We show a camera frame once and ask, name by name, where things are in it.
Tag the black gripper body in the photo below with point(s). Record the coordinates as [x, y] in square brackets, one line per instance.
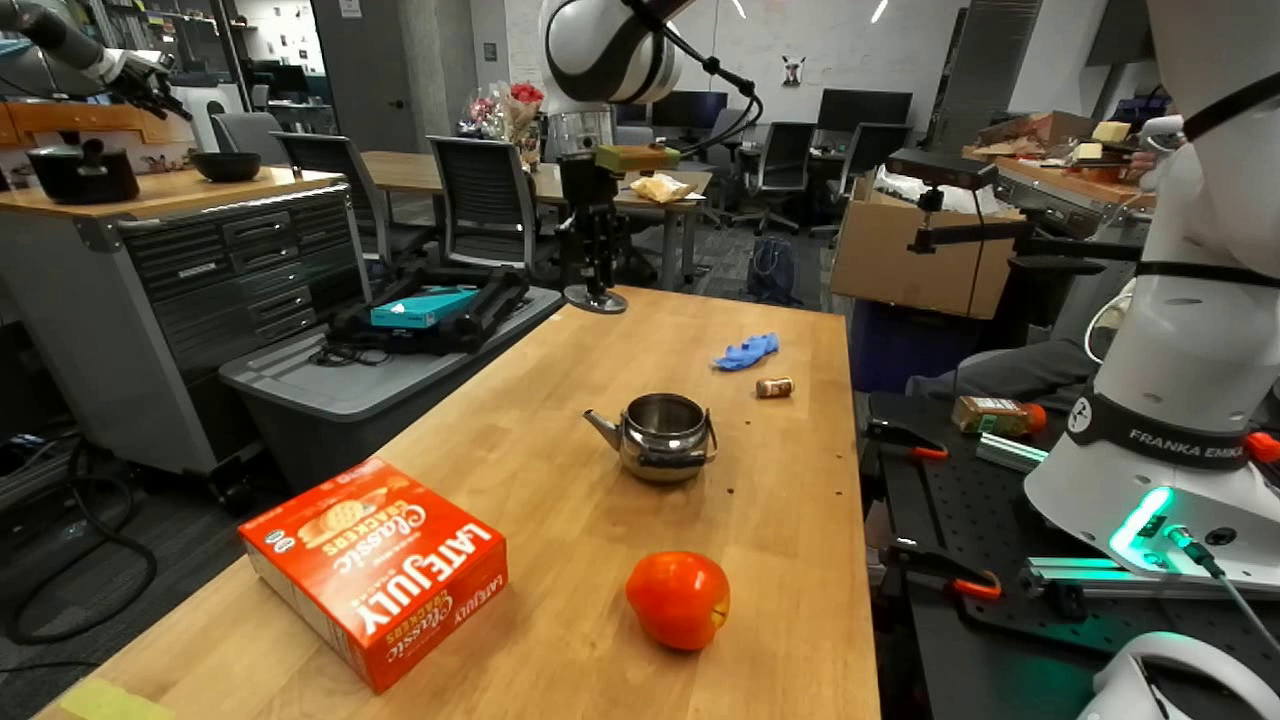
[594, 201]

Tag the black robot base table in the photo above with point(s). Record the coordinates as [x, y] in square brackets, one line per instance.
[963, 514]

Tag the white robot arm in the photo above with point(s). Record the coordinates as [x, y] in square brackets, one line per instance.
[1185, 346]

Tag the grey background robot arm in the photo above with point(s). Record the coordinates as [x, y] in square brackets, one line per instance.
[67, 41]

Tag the silver metal teapot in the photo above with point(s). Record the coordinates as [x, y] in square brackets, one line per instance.
[660, 440]

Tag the yellow bag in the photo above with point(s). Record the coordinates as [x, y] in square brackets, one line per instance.
[660, 190]

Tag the black backpack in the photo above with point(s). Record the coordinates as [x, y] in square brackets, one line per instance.
[495, 312]

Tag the grey mesh office chair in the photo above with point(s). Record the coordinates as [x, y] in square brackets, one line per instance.
[481, 201]

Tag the flower gift bouquet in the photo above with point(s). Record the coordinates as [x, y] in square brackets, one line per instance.
[515, 123]

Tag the black computer monitor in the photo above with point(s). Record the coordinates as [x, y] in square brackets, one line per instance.
[867, 111]
[703, 112]

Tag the blue cloth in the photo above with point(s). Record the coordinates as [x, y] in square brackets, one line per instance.
[747, 355]

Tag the teal case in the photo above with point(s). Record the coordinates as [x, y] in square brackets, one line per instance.
[420, 308]

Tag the wooden meeting table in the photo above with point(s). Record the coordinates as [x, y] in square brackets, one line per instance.
[401, 164]

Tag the black office chair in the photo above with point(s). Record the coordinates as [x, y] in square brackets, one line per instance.
[872, 150]
[787, 161]
[333, 164]

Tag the grey plastic tote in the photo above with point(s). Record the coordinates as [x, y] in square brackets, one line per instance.
[347, 402]

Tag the orange-red toy tomato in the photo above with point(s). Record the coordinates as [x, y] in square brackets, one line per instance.
[676, 601]

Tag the black bowl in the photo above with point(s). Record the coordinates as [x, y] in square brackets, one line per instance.
[225, 164]

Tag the orange cracker box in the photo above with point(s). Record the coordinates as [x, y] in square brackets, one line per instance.
[373, 572]

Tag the grey drawer cabinet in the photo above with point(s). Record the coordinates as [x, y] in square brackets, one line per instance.
[174, 321]

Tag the black pot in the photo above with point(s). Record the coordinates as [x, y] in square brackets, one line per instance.
[80, 174]

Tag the yellow-green pad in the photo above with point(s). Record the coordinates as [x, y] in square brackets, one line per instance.
[113, 702]

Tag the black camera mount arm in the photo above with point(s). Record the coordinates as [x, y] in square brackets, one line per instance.
[1012, 232]

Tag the aluminium extrusion rail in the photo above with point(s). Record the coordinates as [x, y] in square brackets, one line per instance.
[1094, 572]

